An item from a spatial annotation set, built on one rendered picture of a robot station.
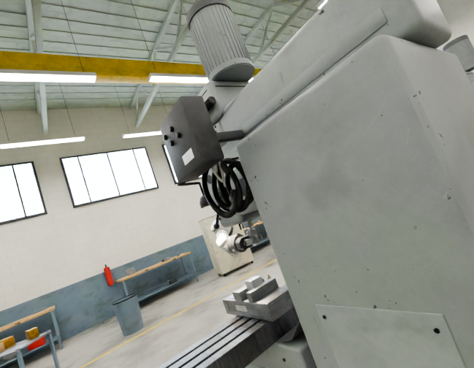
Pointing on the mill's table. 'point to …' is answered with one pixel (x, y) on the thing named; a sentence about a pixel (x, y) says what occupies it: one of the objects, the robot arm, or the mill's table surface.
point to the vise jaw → (240, 293)
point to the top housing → (230, 90)
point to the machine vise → (261, 302)
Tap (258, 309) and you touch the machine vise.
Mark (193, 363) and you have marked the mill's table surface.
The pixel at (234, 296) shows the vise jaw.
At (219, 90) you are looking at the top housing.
